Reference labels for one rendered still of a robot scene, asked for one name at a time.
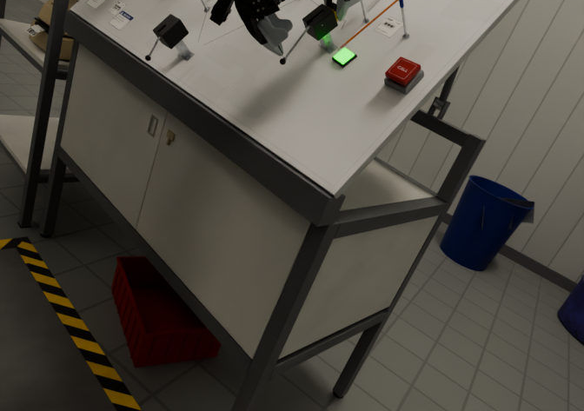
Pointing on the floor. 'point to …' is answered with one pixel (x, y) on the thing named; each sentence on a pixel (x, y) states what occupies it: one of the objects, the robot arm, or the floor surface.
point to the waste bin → (484, 222)
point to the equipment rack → (45, 142)
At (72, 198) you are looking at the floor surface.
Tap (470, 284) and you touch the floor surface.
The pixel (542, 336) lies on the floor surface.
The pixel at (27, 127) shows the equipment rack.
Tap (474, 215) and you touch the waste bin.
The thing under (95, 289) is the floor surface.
